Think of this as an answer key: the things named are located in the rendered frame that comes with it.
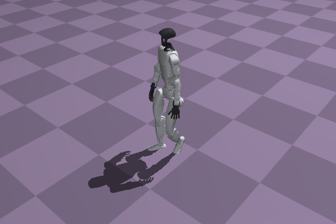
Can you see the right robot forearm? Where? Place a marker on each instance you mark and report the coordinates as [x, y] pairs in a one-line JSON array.
[[156, 77]]

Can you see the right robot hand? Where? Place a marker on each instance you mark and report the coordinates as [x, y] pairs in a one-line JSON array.
[[151, 97]]

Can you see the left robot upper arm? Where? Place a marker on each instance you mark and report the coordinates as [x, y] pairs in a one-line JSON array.
[[174, 62]]

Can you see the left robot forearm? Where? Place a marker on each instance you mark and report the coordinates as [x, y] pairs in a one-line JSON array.
[[176, 92]]

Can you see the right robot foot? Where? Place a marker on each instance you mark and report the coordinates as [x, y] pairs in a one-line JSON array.
[[156, 147]]

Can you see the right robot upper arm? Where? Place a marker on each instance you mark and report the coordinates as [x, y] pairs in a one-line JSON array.
[[157, 65]]

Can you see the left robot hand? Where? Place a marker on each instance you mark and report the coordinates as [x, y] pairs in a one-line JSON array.
[[175, 111]]

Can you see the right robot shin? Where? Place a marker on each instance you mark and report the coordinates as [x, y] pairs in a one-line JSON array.
[[160, 131]]

